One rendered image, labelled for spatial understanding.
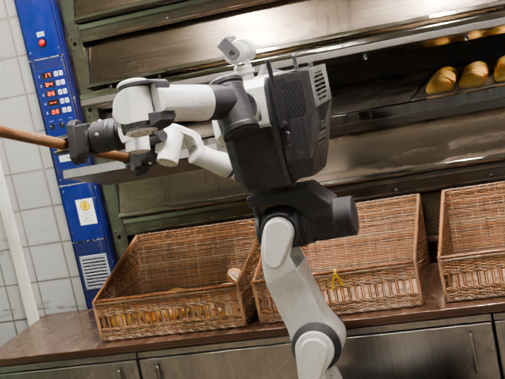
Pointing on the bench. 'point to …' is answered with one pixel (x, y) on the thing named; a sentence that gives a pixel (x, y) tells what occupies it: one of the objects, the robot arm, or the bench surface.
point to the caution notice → (86, 211)
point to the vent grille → (95, 270)
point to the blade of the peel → (92, 173)
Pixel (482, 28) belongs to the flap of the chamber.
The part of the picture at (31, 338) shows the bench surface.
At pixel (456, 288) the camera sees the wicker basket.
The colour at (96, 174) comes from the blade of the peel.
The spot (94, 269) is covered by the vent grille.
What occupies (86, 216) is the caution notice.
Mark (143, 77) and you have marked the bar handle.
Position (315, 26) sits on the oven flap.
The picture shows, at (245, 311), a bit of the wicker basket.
